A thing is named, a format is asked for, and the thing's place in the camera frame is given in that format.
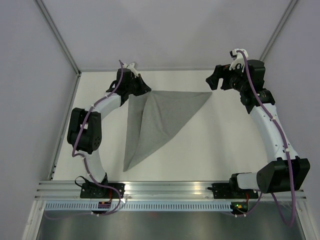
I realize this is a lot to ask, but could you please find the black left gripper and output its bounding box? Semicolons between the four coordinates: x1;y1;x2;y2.
126;74;152;97

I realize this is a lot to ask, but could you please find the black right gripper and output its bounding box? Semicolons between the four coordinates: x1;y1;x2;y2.
206;61;249;93

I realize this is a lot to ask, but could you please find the grey cloth napkin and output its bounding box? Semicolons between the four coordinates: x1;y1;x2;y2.
123;90;212;172

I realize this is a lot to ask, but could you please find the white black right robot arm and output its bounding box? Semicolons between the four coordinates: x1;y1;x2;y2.
206;59;310;198

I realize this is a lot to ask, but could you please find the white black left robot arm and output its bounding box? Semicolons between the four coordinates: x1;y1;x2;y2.
67;63;151;198

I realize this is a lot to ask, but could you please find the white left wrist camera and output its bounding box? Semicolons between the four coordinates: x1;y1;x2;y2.
123;61;140;77

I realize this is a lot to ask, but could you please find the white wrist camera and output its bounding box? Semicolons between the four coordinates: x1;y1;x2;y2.
229;48;249;72
123;61;140;77

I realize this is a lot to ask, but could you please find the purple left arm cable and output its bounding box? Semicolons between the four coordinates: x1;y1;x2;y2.
44;59;126;221

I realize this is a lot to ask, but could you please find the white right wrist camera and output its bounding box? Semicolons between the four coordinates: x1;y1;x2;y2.
229;48;249;72

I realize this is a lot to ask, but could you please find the right aluminium frame post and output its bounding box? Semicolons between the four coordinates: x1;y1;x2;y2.
259;0;300;62

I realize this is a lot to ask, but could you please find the aluminium frame post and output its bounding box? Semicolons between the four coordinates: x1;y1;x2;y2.
34;0;81;76
259;0;300;62

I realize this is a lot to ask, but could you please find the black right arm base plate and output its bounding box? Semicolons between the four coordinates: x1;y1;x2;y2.
206;183;259;200

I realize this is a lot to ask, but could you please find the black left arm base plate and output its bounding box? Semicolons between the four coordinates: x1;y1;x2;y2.
74;176;125;199

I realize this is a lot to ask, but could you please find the left aluminium frame post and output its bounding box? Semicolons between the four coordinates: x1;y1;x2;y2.
34;0;81;76

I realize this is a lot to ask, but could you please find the white slotted cable duct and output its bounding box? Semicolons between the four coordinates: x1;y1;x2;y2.
45;200;232;212

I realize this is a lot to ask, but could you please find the aluminium mounting rail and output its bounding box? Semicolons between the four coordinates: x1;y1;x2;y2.
34;180;308;201

